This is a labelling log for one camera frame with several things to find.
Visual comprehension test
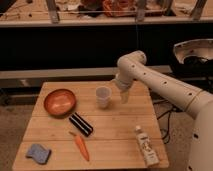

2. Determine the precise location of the translucent white cup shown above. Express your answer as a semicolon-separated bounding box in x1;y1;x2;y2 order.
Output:
95;86;111;109

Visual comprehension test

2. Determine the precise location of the white squeeze bottle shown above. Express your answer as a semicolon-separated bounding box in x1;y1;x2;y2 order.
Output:
135;125;159;167

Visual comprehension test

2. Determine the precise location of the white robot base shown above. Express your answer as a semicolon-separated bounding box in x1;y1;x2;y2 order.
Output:
173;38;213;64

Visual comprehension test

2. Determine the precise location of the orange ceramic bowl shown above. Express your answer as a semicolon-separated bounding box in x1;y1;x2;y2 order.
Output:
43;89;76;116

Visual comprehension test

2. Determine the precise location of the orange basket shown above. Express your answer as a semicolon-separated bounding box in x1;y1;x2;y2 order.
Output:
102;0;167;17

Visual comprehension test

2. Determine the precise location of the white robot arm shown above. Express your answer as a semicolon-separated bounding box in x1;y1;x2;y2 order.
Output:
115;51;213;171

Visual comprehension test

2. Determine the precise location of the black rectangular case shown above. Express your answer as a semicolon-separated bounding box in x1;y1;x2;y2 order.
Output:
69;113;93;137

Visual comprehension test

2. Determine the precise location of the blue sponge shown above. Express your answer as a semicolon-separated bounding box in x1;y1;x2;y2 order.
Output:
26;144;51;165

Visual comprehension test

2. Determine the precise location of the orange carrot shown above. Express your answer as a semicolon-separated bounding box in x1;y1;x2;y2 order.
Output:
70;132;90;161

